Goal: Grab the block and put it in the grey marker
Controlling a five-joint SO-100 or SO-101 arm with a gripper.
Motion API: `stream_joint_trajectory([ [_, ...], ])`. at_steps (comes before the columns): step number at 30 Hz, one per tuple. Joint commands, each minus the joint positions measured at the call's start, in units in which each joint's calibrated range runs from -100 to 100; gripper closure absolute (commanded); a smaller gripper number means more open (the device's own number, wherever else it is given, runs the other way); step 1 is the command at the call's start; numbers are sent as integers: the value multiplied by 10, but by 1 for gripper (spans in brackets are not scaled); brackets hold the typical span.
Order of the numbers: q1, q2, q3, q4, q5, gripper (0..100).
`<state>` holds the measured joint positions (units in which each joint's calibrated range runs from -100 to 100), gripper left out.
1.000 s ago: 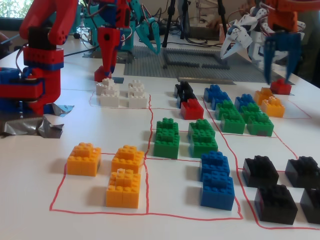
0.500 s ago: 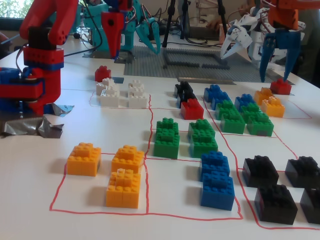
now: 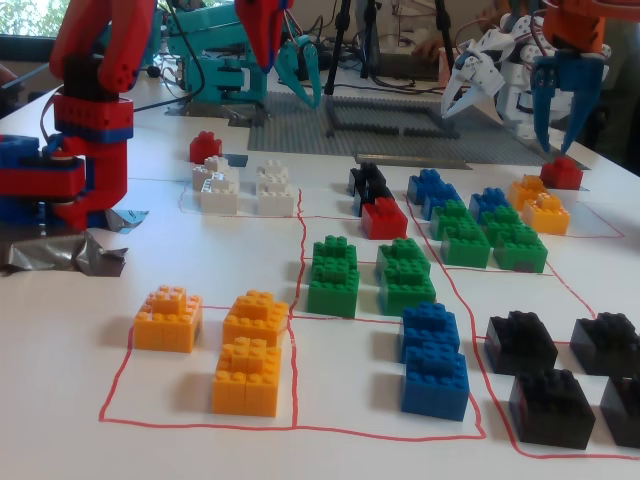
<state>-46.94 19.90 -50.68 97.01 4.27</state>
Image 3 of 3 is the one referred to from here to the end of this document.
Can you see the white lego block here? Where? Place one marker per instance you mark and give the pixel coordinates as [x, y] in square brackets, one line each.
[220, 202]
[200, 176]
[277, 205]
[272, 172]

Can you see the grey lego baseplate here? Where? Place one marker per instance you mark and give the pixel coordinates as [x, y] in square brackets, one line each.
[300, 135]

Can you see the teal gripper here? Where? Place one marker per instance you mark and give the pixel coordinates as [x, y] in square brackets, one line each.
[263, 30]

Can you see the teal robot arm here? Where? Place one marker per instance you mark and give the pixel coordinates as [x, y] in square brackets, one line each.
[215, 75]
[157, 35]

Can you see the red lego block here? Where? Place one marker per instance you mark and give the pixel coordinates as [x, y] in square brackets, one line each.
[382, 222]
[205, 147]
[562, 175]

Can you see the green lego block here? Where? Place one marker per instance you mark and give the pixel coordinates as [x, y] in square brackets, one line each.
[465, 250]
[407, 297]
[520, 255]
[335, 250]
[402, 252]
[332, 297]
[500, 217]
[450, 212]

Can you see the bare person hand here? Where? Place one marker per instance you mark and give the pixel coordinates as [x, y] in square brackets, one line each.
[430, 47]

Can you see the crumpled silver duct tape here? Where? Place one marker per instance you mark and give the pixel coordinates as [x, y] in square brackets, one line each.
[50, 255]

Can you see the grey duct tape patch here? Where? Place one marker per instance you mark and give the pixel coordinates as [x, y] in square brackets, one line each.
[245, 117]

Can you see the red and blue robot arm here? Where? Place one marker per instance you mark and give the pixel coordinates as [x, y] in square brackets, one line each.
[95, 115]

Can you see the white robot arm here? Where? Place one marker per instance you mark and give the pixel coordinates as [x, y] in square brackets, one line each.
[515, 85]

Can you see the small black foam ball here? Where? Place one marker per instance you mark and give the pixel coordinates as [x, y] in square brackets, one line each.
[152, 72]

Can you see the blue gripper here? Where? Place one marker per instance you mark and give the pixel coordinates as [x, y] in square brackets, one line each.
[562, 70]

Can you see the grey lego brick frame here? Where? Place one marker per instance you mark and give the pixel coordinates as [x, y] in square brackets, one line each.
[332, 120]

